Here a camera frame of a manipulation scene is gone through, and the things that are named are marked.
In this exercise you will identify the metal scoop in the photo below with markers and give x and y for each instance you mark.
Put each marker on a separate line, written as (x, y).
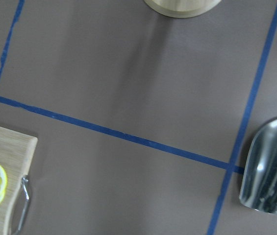
(259, 184)

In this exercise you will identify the bamboo cutting board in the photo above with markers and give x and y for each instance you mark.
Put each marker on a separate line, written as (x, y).
(16, 153)

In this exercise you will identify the wooden stand base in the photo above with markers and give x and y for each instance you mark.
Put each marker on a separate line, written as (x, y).
(182, 8)

